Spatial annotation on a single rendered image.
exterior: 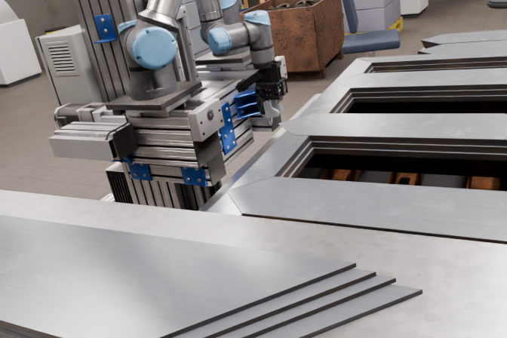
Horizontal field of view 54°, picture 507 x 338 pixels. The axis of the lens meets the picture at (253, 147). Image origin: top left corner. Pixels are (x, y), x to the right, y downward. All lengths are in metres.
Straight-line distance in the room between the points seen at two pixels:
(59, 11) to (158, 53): 8.80
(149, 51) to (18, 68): 7.17
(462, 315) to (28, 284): 0.52
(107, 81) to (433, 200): 1.26
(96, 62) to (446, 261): 1.54
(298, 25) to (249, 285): 4.53
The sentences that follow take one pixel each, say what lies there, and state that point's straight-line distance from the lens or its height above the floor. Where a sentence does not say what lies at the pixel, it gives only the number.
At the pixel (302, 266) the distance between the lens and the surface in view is 0.59.
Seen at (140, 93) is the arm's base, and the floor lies 1.06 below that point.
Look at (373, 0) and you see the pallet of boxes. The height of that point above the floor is 0.53.
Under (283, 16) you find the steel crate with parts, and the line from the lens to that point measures 5.06.
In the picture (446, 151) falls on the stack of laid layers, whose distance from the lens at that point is 1.40.
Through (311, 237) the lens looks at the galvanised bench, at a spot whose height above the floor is 1.05.
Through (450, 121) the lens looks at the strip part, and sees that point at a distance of 1.50.
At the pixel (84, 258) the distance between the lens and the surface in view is 0.72.
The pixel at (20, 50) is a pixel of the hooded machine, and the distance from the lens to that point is 8.55.
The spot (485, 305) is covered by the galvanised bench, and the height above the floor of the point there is 1.05.
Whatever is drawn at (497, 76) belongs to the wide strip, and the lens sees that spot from 1.88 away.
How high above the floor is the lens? 1.43
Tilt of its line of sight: 23 degrees down
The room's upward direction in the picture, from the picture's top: 10 degrees counter-clockwise
